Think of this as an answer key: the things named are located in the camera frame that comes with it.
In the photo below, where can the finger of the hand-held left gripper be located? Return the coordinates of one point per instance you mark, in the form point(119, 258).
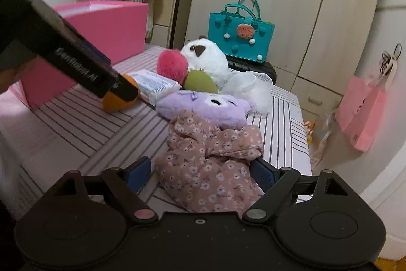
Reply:
point(99, 57)
point(127, 92)

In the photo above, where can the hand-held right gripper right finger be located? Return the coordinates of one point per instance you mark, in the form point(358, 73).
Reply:
point(265, 175)

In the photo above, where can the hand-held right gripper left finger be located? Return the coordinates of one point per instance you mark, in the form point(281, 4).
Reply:
point(140, 174)

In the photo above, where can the pink storage box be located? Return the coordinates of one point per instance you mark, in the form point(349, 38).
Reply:
point(111, 33)

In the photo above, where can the blue white tissue pack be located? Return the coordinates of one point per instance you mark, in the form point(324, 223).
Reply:
point(155, 85)

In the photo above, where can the red strawberry plush toy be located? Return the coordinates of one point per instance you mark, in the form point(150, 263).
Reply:
point(171, 66)

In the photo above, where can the pink floral cloth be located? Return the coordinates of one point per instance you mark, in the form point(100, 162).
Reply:
point(203, 169)

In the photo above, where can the purple plush toy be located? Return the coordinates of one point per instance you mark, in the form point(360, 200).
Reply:
point(190, 106)

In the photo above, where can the green makeup sponge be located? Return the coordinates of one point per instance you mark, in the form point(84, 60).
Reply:
point(199, 82)

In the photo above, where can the white mesh cloth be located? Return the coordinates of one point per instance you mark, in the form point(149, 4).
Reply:
point(250, 93)

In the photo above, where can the white owl plush toy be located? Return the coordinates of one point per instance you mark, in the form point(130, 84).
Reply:
point(209, 58)

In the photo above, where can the small orange white toy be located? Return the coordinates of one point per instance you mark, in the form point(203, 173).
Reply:
point(309, 129)

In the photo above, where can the striped bed sheet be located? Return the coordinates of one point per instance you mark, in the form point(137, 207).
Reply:
point(79, 137)

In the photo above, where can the clear plastic bag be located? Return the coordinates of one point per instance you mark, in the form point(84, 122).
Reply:
point(326, 131)

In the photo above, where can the black suitcase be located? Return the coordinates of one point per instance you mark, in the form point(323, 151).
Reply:
point(266, 69)

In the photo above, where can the teal felt handbag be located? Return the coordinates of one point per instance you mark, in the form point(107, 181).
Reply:
point(222, 39)

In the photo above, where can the pink shopping bag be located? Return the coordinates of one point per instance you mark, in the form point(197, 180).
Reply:
point(361, 118)

